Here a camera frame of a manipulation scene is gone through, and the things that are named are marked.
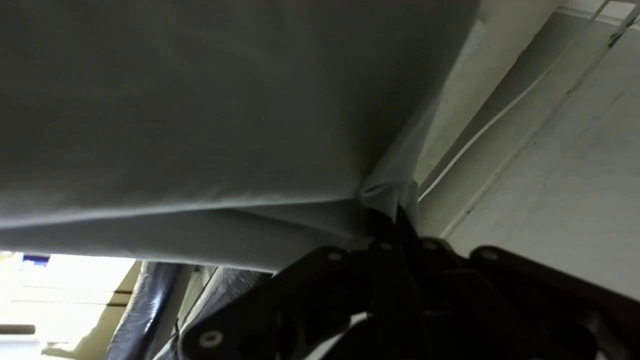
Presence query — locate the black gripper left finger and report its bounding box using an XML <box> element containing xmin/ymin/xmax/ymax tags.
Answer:
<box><xmin>182</xmin><ymin>203</ymin><xmax>405</xmax><ymax>360</ymax></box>

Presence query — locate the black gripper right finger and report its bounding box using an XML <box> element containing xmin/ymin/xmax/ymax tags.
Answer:
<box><xmin>397</xmin><ymin>203</ymin><xmax>640</xmax><ymax>360</ymax></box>

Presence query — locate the white cloth towel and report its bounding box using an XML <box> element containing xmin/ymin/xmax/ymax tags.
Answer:
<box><xmin>0</xmin><ymin>0</ymin><xmax>484</xmax><ymax>274</ymax></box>

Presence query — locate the blue grey fabric curtain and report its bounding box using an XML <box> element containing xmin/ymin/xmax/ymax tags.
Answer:
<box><xmin>105</xmin><ymin>259</ymin><xmax>267</xmax><ymax>360</ymax></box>

